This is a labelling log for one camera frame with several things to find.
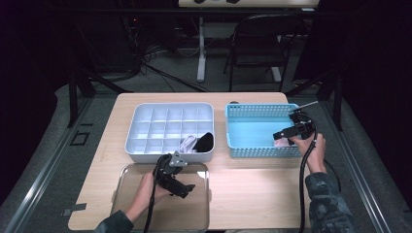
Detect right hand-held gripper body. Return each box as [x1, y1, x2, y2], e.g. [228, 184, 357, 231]
[288, 100, 320, 140]

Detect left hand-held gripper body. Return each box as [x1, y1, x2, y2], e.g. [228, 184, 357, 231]
[154, 150, 189, 192]

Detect pink sock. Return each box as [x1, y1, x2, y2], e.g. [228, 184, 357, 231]
[273, 138, 298, 149]

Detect transparent box lid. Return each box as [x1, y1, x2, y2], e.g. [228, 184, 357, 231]
[110, 162, 211, 233]

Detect grey divided storage box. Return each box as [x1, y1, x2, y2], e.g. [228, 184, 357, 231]
[124, 102, 217, 164]

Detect blue plastic basket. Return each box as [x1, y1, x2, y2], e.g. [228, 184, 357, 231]
[224, 102, 309, 159]

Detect white sock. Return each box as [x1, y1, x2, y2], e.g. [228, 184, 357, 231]
[179, 134, 198, 154]

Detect black sock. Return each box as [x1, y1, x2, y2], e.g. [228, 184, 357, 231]
[192, 131, 215, 153]

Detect person's right hand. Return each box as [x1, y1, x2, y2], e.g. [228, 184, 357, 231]
[290, 132, 326, 174]

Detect person's left hand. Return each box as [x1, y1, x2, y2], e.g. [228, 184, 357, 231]
[134, 172, 171, 213]

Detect black metal stand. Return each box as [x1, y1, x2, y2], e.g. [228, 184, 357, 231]
[285, 67, 344, 132]
[66, 62, 134, 129]

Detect black folding chair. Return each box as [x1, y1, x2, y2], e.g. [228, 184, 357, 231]
[223, 13, 305, 93]

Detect white desk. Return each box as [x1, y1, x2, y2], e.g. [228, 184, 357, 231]
[178, 0, 322, 83]

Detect dark equipment rack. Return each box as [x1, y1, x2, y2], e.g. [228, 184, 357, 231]
[120, 14, 145, 74]

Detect left hand-held gripper cable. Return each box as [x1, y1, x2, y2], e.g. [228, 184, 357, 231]
[143, 156, 164, 233]

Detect hand-held gripper cable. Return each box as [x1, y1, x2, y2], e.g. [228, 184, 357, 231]
[297, 115, 319, 233]
[143, 156, 164, 233]

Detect right hand-held gripper cable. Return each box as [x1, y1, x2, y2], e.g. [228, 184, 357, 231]
[297, 115, 319, 233]

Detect black cable beside table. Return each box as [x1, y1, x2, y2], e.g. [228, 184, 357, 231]
[324, 158, 342, 192]

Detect aluminium floor rail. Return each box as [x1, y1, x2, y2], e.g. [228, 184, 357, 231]
[0, 96, 95, 233]
[320, 96, 412, 233]

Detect floor cable bundle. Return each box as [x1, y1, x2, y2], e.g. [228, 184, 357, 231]
[139, 43, 212, 93]

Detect grey metal bracket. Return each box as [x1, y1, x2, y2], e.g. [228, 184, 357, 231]
[61, 203, 87, 217]

